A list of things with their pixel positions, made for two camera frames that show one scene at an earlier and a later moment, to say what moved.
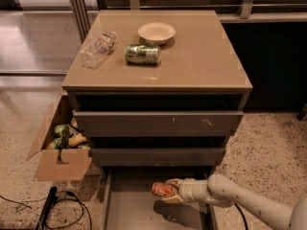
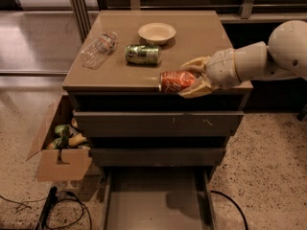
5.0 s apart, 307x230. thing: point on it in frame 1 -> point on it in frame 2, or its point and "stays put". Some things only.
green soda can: (142, 55) stays put
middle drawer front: (156, 156) stays put
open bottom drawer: (129, 201) stays put
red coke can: (161, 189) -> (172, 81)
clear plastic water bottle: (94, 56) stays put
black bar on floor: (52, 198) stays put
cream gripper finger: (175, 181) -> (200, 63)
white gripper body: (186, 190) -> (221, 69)
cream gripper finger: (174, 199) -> (199, 88)
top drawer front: (157, 124) stays put
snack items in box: (68, 137) stays put
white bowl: (156, 33) stays put
